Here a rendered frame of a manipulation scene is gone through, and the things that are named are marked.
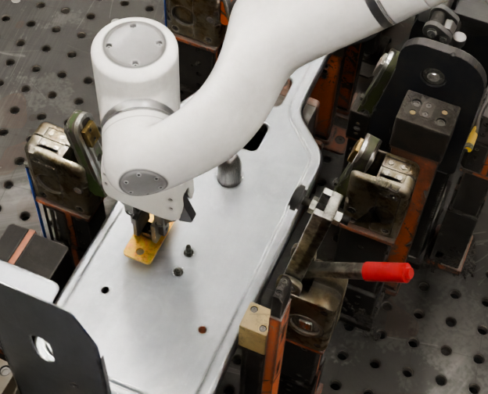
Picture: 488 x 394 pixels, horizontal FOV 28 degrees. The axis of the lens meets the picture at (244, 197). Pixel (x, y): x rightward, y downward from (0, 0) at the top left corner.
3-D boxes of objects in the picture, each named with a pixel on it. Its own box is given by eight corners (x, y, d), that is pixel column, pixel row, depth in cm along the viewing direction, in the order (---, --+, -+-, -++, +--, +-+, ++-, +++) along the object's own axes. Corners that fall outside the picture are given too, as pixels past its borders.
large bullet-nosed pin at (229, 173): (223, 170, 131) (224, 141, 126) (245, 179, 131) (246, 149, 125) (213, 188, 130) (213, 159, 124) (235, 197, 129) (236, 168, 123)
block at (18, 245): (41, 308, 151) (10, 209, 127) (105, 335, 148) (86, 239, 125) (8, 360, 146) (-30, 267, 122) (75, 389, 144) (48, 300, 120)
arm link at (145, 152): (420, 101, 86) (138, 219, 98) (387, -27, 95) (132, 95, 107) (379, 44, 80) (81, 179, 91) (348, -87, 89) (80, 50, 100)
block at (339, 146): (284, 109, 174) (296, -10, 150) (353, 133, 171) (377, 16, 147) (273, 130, 171) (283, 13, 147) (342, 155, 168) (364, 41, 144)
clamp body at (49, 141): (69, 238, 158) (38, 102, 129) (135, 264, 156) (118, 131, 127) (41, 284, 153) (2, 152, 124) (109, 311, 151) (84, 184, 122)
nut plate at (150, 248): (152, 202, 125) (152, 197, 124) (179, 213, 124) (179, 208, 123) (121, 254, 120) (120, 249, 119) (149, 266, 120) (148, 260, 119)
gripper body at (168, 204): (200, 131, 107) (200, 188, 116) (116, 101, 109) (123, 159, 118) (170, 183, 103) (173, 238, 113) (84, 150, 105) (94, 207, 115)
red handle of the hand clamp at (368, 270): (293, 248, 115) (413, 251, 105) (301, 259, 116) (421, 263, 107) (280, 277, 113) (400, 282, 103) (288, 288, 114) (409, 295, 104)
